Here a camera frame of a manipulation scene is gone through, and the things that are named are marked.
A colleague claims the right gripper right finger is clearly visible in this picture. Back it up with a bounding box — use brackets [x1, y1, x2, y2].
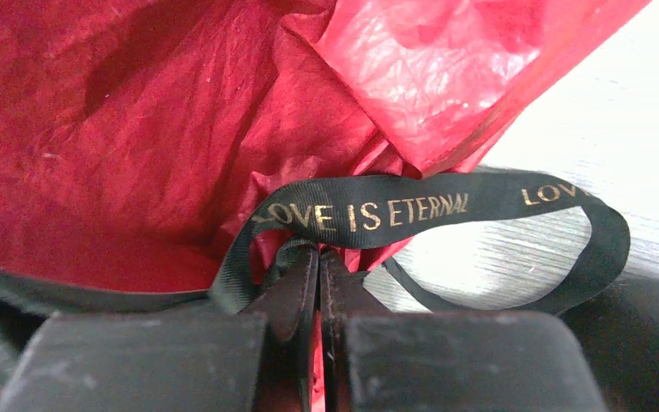
[318, 250, 607, 411]

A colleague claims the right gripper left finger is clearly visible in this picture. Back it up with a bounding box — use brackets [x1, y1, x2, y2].
[0, 247, 319, 411]

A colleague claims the black gold-lettered ribbon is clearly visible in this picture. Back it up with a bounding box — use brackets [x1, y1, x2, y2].
[208, 171, 631, 314]

